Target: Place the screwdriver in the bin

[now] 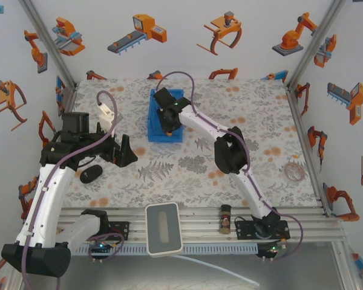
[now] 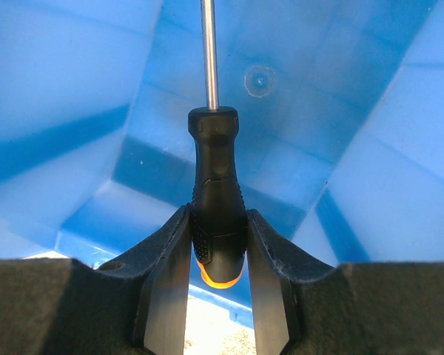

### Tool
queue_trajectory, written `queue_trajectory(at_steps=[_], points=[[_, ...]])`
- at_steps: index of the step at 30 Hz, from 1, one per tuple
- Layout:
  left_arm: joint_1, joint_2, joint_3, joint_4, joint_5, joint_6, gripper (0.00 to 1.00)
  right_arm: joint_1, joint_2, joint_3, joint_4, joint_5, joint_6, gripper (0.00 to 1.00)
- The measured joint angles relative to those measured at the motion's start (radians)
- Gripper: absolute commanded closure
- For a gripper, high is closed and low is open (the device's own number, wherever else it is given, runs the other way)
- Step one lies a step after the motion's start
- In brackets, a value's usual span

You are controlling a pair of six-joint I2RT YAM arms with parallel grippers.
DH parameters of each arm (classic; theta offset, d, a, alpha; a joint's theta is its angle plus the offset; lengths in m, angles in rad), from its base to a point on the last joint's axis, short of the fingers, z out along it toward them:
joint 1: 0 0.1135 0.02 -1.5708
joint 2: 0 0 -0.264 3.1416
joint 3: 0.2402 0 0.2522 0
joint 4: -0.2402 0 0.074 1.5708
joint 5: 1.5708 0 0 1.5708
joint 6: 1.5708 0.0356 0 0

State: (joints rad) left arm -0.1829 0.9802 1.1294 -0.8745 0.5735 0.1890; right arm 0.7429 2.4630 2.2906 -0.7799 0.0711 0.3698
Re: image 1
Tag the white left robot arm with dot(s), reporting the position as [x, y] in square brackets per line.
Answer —
[48, 196]

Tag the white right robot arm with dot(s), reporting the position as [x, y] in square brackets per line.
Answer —
[251, 184]

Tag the blue plastic bin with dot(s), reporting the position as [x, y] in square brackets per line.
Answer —
[155, 130]

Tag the black computer mouse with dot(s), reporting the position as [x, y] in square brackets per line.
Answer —
[90, 174]

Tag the floral patterned table mat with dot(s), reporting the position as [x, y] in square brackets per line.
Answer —
[184, 181]

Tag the white grey rectangular pad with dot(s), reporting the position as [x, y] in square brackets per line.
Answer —
[164, 229]

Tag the aluminium extrusion base rails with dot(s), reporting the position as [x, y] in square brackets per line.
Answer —
[196, 223]

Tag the brown spice bottle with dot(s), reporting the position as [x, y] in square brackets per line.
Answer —
[225, 220]

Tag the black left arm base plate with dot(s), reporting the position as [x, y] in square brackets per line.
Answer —
[119, 230]

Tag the aluminium frame post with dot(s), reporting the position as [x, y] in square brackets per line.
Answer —
[317, 39]
[47, 42]

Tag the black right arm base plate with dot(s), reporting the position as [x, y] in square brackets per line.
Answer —
[245, 229]

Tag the aluminium side rail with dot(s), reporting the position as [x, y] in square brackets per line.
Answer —
[308, 154]

